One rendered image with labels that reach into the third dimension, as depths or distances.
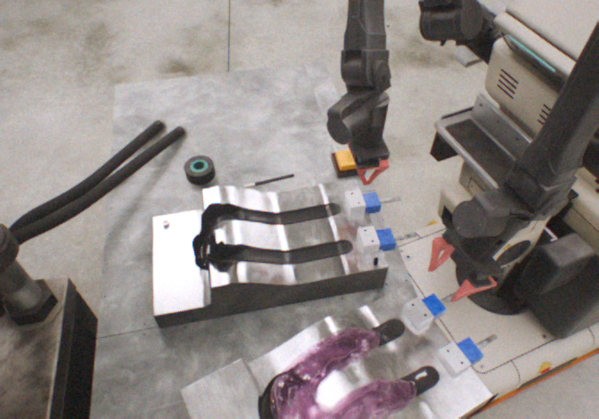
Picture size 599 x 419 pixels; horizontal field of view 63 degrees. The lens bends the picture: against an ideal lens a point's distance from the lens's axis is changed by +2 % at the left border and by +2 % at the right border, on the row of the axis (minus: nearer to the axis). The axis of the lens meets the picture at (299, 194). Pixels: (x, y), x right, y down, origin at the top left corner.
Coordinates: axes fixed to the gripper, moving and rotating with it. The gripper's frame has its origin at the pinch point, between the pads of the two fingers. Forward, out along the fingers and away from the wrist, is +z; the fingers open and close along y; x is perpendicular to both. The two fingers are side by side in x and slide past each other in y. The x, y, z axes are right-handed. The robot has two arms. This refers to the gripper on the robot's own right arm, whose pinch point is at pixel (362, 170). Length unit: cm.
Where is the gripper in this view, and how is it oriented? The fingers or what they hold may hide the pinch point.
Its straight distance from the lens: 105.6
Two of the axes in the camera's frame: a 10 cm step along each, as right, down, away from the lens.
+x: 9.8, -1.4, 1.4
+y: 1.9, 7.4, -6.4
